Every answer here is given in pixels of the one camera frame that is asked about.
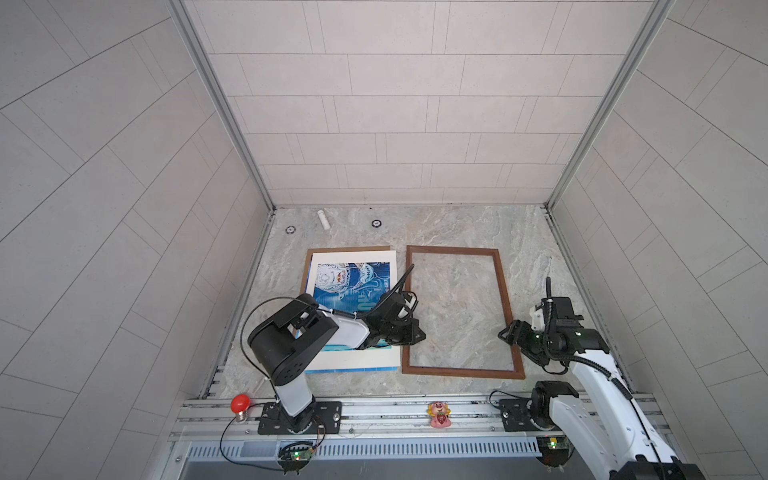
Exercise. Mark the circuit board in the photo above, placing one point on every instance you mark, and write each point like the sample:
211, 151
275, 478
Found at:
555, 450
295, 456

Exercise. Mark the blue poster with white mat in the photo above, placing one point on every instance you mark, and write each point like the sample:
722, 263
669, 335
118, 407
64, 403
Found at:
353, 282

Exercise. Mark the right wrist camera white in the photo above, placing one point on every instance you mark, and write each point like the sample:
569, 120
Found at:
540, 315

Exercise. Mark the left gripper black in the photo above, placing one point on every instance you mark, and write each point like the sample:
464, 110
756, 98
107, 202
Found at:
410, 327

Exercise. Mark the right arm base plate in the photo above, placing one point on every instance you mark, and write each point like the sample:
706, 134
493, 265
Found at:
516, 416

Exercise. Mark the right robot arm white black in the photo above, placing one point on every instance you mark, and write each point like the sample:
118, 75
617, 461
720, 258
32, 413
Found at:
618, 442

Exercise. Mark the right circuit board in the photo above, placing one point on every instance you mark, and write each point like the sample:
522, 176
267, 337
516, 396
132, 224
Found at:
555, 450

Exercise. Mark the brown wooden picture frame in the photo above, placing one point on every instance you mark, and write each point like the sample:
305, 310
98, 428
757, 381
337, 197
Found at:
518, 371

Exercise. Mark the left circuit board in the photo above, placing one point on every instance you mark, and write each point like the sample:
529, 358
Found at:
295, 456

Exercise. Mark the red emergency stop button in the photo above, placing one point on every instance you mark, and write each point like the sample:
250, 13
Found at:
240, 406

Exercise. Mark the transparent acrylic sheet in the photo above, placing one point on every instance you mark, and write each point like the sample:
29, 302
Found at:
460, 311

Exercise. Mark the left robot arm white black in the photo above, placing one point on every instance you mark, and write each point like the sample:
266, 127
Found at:
289, 340

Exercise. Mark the pink toy figurine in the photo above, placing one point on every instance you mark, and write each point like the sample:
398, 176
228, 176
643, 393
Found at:
439, 414

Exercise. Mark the brown backing board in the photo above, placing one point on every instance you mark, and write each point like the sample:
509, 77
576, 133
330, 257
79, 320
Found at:
311, 252

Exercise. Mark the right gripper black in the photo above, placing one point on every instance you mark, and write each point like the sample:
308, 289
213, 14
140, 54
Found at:
517, 330

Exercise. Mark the white cylinder tube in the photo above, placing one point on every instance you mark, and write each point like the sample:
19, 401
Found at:
324, 220

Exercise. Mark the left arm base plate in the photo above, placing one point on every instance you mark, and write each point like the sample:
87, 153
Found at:
319, 416

